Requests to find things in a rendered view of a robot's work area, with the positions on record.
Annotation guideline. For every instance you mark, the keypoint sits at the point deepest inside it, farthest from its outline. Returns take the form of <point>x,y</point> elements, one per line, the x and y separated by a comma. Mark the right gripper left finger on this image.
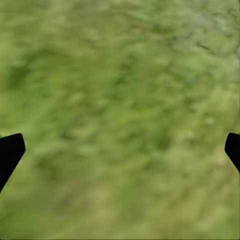
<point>12,148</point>

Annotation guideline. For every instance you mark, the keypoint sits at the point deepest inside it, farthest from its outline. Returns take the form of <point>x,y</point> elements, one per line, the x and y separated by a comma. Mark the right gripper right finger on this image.
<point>232,149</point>

